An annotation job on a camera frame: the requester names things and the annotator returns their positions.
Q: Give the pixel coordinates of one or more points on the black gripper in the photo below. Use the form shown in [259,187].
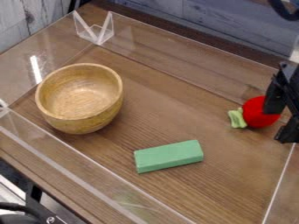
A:
[282,95]

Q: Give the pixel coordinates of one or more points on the black metal table frame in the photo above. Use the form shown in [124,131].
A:
[51,210]

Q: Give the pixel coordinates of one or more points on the wooden bowl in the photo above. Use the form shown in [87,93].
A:
[79,97]

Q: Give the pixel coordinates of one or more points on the clear acrylic tray enclosure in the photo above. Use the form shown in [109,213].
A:
[181,85]

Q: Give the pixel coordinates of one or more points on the green rectangular block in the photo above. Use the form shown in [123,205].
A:
[168,156]

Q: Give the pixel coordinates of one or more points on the red plush strawberry toy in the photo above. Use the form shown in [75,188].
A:
[249,116]

